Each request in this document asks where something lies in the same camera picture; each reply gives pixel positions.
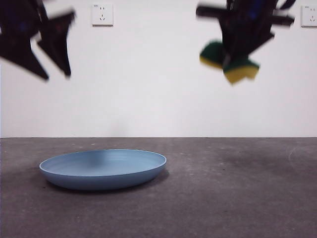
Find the blue round plate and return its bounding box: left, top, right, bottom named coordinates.
left=39, top=148, right=167, bottom=191

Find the yellow sponge with green pad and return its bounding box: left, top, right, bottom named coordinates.
left=199, top=41, right=261, bottom=85

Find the white wall socket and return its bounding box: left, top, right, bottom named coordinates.
left=92, top=3, right=114, bottom=27
left=301, top=5, right=317, bottom=28

